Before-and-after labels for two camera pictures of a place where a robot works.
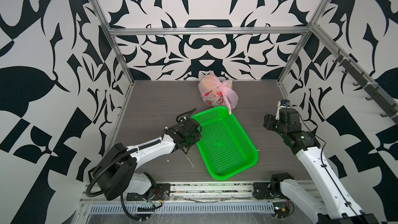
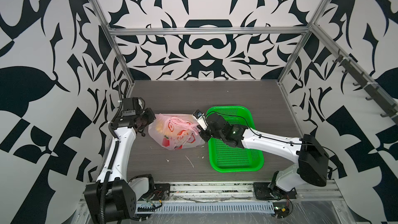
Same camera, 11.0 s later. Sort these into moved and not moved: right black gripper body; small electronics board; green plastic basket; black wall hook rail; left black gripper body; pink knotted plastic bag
Moved: pink knotted plastic bag; right black gripper body; left black gripper body; green plastic basket
Not moved: small electronics board; black wall hook rail
